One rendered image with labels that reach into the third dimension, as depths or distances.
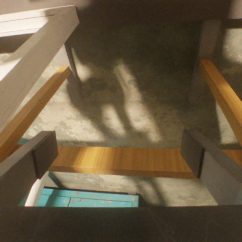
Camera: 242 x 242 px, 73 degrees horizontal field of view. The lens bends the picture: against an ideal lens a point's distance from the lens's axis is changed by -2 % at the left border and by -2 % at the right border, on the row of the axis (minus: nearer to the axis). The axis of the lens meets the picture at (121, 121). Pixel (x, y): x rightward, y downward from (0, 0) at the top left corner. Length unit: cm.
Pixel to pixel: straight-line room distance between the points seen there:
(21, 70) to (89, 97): 66
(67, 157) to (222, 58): 83
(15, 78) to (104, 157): 28
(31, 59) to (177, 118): 89
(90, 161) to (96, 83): 62
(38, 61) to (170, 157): 44
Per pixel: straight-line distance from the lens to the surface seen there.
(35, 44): 53
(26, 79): 47
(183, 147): 17
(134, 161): 45
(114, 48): 90
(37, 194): 181
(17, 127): 62
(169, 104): 106
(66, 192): 205
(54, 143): 17
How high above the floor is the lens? 85
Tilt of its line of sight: 48 degrees down
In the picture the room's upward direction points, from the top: 170 degrees counter-clockwise
